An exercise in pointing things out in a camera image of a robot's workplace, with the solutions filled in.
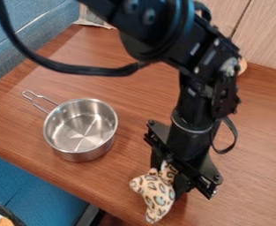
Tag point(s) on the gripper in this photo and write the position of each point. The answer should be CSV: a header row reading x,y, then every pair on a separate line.
x,y
189,144

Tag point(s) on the spotted plush toy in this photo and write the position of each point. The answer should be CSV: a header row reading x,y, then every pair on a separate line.
x,y
157,194

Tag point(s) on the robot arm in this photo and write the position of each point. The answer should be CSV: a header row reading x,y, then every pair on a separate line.
x,y
191,53

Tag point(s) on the tan toy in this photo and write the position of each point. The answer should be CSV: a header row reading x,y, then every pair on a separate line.
x,y
242,66

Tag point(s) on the silver pot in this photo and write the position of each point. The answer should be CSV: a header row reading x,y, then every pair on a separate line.
x,y
80,129

